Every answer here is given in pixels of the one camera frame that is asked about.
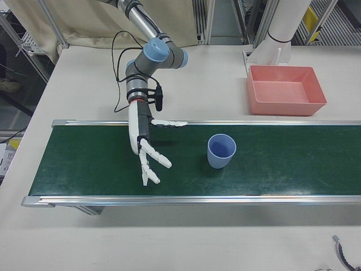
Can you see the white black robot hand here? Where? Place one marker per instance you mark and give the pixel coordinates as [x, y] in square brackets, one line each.
[135, 127]

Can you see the blue plastic cup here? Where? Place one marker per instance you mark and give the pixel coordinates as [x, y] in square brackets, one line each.
[221, 152]

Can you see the grey UR5e robot arm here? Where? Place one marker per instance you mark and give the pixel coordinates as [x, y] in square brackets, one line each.
[158, 53]

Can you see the cardboard box with labels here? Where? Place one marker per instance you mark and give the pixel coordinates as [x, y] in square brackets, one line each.
[9, 158]

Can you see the pink plastic box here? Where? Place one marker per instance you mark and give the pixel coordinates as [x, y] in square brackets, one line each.
[285, 93]

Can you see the green conveyor belt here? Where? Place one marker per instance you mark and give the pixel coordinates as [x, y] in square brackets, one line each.
[197, 163]

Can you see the beige curtain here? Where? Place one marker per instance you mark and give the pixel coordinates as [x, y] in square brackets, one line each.
[84, 19]

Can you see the brown shoe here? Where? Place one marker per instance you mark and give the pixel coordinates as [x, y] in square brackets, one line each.
[8, 84]

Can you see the metal claw tool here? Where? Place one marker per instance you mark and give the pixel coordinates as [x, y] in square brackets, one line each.
[339, 249]

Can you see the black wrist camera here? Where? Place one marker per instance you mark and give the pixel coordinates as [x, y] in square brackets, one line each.
[159, 97]

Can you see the aluminium frame rack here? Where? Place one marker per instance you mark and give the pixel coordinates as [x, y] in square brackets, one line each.
[34, 53]

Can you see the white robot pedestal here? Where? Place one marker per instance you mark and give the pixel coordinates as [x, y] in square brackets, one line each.
[285, 22]

